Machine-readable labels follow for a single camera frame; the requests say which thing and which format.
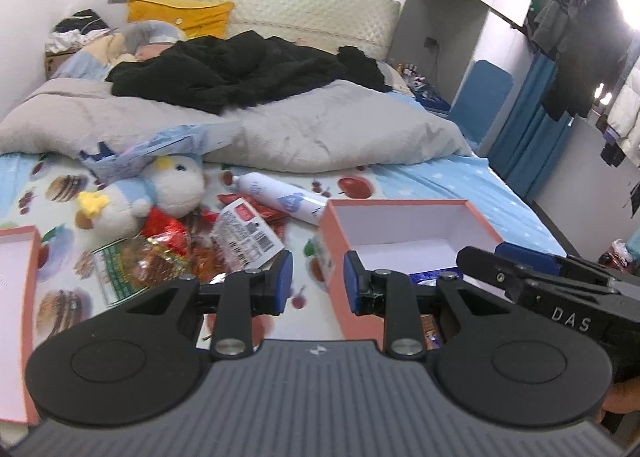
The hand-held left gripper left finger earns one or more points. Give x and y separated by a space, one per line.
284 282

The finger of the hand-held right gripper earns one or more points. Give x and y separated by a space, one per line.
490 269
535 257

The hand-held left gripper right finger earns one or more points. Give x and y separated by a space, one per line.
351 282

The pink cardboard box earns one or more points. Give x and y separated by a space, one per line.
332 247

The white and red snack packet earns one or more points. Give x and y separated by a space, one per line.
245 232

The blue and red snack packet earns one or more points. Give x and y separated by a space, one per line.
425 278

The small brown snack packet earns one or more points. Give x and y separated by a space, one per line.
430 332

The red foil snack packet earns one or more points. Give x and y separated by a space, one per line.
165 227

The person's right hand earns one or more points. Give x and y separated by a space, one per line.
625 397

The colourful plastic bags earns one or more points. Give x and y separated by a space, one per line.
620 254

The white spray bottle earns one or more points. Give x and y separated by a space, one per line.
280 197

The orange snack packet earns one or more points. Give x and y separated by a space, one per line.
202 257

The printed bed sheet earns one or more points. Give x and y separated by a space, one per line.
425 182

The blue curtain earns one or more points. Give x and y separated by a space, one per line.
530 137

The clear packet of brown sticks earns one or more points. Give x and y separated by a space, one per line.
150 267

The white and blue plush duck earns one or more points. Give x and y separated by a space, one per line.
170 192

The grey duvet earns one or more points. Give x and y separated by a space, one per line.
325 127

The white hanging jacket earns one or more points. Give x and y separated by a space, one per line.
625 117

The blue chair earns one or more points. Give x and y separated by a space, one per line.
485 97

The green and white snack packet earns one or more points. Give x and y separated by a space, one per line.
107 277

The blue and white plastic bag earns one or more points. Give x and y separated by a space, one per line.
150 147

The black hanging coat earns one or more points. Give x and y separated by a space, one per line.
590 62

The grey pillow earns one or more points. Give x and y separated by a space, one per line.
398 79

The row of cosmetic bottles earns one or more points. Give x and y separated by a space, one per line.
412 73

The small black garment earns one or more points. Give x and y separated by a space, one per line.
360 67

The black jacket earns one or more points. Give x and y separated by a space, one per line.
225 72

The grey hanging jacket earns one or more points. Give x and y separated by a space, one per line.
555 17

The pink box lid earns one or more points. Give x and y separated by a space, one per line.
15 312

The yellow pillow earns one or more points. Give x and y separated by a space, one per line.
200 19

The cream quilted headboard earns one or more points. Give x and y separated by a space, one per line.
300 2

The large plush doll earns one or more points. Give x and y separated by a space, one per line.
85 62

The pile of clothes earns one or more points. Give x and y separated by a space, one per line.
75 29

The black wall outlet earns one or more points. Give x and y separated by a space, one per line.
431 42

